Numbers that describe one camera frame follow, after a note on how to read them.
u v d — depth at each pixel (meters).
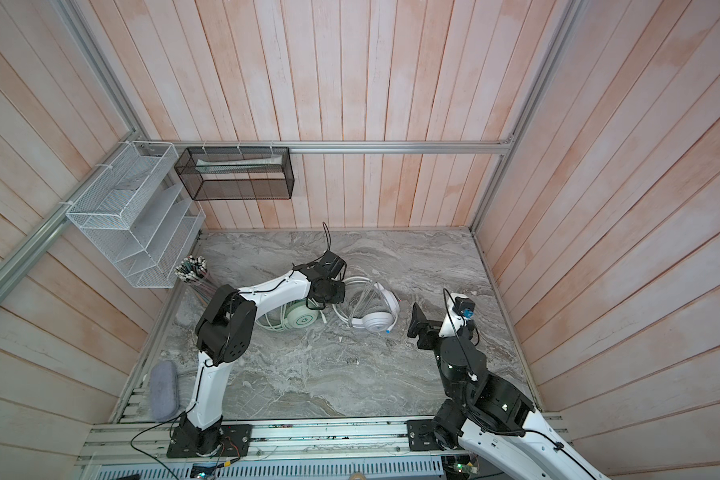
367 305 0.97
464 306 0.54
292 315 0.88
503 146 0.95
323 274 0.78
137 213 0.72
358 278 1.01
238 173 1.03
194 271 0.86
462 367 0.46
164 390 0.78
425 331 0.59
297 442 0.75
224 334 0.54
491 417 0.46
